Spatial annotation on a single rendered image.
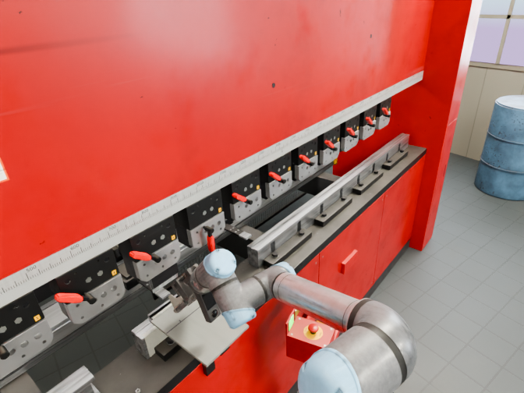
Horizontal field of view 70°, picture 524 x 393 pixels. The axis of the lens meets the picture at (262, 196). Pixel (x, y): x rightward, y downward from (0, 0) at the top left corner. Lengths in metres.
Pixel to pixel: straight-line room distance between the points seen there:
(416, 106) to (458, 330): 1.50
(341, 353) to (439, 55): 2.35
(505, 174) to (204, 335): 3.55
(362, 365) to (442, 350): 1.98
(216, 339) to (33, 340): 0.48
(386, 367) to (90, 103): 0.79
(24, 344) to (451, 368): 2.13
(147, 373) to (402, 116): 2.33
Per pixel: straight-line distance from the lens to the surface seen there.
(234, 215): 1.34
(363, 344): 0.66
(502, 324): 2.91
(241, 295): 0.95
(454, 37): 2.74
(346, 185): 2.10
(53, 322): 1.47
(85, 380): 1.28
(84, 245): 1.02
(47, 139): 0.91
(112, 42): 0.96
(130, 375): 1.36
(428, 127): 2.88
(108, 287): 1.11
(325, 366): 0.63
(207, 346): 1.20
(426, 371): 2.49
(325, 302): 0.83
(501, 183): 4.31
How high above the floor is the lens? 1.91
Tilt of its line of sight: 29 degrees down
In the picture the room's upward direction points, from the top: 3 degrees counter-clockwise
